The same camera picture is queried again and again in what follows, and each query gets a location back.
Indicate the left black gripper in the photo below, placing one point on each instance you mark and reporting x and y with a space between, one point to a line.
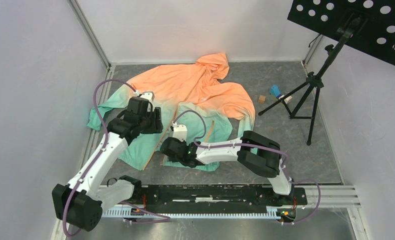
156 126

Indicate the orange and mint hooded jacket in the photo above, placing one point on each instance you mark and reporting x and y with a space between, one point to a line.
194 95

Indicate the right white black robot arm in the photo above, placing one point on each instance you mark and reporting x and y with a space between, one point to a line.
259 154

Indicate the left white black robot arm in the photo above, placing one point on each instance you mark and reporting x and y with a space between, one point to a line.
81 202

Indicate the small wooden cube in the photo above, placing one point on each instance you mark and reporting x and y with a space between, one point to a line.
261 99

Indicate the blue block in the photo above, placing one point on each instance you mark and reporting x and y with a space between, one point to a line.
275 91

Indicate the small white block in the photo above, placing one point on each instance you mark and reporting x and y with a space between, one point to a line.
285 99

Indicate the black tripod stand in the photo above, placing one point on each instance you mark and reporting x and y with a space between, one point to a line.
313 80

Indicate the black perforated tray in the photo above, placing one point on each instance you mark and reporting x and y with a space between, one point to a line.
371 23

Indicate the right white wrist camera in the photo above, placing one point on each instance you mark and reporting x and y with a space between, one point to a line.
178 131

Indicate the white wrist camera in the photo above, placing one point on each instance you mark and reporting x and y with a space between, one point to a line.
178 131
149 95

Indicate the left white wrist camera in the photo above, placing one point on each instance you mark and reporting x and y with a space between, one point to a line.
149 95

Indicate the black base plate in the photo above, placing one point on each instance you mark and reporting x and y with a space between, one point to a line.
214 198

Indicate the white slotted cable duct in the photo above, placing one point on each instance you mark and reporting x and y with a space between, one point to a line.
128 213

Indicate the aluminium frame rail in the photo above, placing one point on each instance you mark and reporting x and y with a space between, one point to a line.
325 196

